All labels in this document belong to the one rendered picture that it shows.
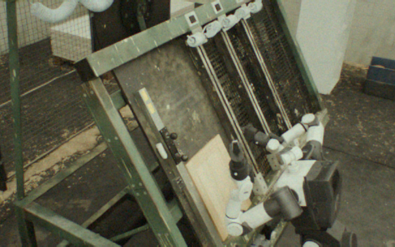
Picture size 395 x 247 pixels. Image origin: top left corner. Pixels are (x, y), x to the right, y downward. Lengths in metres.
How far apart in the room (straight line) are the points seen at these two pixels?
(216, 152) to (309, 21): 3.80
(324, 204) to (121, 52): 1.21
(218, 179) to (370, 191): 2.38
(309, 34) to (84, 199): 3.63
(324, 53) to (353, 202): 2.42
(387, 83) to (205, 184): 4.45
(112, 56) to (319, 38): 4.38
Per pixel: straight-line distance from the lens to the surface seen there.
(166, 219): 2.15
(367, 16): 7.38
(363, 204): 4.46
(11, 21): 2.29
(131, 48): 2.15
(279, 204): 2.13
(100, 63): 1.99
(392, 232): 4.27
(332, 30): 6.05
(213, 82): 2.60
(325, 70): 6.23
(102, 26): 2.77
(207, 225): 2.38
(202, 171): 2.44
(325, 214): 2.28
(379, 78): 6.51
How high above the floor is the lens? 2.67
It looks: 30 degrees down
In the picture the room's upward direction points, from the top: 3 degrees clockwise
